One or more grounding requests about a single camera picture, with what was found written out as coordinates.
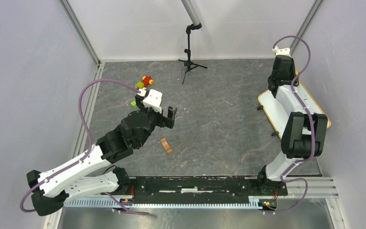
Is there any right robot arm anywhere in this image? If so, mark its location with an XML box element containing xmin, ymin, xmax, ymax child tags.
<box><xmin>256</xmin><ymin>54</ymin><xmax>329</xmax><ymax>195</ymax></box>

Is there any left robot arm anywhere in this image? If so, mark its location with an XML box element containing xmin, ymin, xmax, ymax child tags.
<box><xmin>27</xmin><ymin>107</ymin><xmax>177</xmax><ymax>216</ymax></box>

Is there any brown wooden arch block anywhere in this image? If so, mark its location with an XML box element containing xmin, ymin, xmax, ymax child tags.
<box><xmin>160</xmin><ymin>138</ymin><xmax>173</xmax><ymax>154</ymax></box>

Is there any small green cube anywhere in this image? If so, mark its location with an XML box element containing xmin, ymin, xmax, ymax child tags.
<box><xmin>131</xmin><ymin>101</ymin><xmax>137</xmax><ymax>108</ymax></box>

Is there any red toy brick car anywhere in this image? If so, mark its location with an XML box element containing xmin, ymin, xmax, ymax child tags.
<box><xmin>135</xmin><ymin>75</ymin><xmax>154</xmax><ymax>89</ymax></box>

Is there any black tripod stand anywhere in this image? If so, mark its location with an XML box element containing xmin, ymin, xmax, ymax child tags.
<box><xmin>178</xmin><ymin>23</ymin><xmax>208</xmax><ymax>84</ymax></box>

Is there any grey overhead pole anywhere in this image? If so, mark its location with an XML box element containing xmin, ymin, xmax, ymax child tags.
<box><xmin>181</xmin><ymin>0</ymin><xmax>202</xmax><ymax>30</ymax></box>

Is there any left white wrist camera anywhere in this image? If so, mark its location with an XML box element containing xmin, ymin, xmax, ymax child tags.
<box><xmin>137</xmin><ymin>88</ymin><xmax>163</xmax><ymax>114</ymax></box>

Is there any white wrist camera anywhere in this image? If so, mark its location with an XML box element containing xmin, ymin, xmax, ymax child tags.
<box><xmin>272</xmin><ymin>46</ymin><xmax>292</xmax><ymax>58</ymax></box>
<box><xmin>137</xmin><ymin>88</ymin><xmax>163</xmax><ymax>114</ymax></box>

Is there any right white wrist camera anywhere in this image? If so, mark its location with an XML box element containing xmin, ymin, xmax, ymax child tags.
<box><xmin>272</xmin><ymin>46</ymin><xmax>292</xmax><ymax>58</ymax></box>

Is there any white whiteboard wooden frame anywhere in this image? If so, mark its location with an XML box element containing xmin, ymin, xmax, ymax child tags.
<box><xmin>258</xmin><ymin>82</ymin><xmax>331</xmax><ymax>145</ymax></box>

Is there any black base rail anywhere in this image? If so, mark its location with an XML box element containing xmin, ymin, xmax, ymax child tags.
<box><xmin>122</xmin><ymin>176</ymin><xmax>288</xmax><ymax>204</ymax></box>

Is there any white cable comb strip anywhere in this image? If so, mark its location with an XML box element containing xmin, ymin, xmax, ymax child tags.
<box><xmin>64</xmin><ymin>196</ymin><xmax>278</xmax><ymax>210</ymax></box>

